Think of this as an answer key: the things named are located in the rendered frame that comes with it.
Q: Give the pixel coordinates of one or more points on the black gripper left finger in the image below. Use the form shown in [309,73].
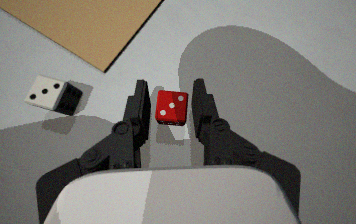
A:
[119,150]

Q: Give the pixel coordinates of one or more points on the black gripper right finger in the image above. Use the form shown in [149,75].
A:
[222,146]

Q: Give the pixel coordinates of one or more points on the tan mat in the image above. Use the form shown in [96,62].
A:
[97,31]

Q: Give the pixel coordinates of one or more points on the white die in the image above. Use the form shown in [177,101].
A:
[57,95]

